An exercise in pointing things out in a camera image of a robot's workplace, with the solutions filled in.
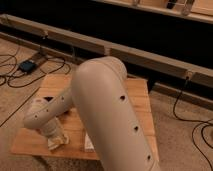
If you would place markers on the white tube bottle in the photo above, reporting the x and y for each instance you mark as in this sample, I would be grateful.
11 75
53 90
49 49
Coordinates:
88 146

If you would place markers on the wooden shelf with items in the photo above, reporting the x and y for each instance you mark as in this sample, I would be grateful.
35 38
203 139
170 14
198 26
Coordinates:
195 10

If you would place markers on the black power adapter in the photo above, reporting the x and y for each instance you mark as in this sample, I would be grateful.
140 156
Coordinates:
27 66

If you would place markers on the black frying pan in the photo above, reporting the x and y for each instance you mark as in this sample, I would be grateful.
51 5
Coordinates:
48 98

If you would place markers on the white sponge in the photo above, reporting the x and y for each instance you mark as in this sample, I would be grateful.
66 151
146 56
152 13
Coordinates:
56 142

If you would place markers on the long wooden rail frame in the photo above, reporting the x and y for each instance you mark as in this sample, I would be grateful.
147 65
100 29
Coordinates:
172 67

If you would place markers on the wooden folding table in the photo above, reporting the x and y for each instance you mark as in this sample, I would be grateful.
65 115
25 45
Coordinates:
28 142

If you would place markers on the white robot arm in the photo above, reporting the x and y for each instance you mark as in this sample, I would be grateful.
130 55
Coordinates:
98 92

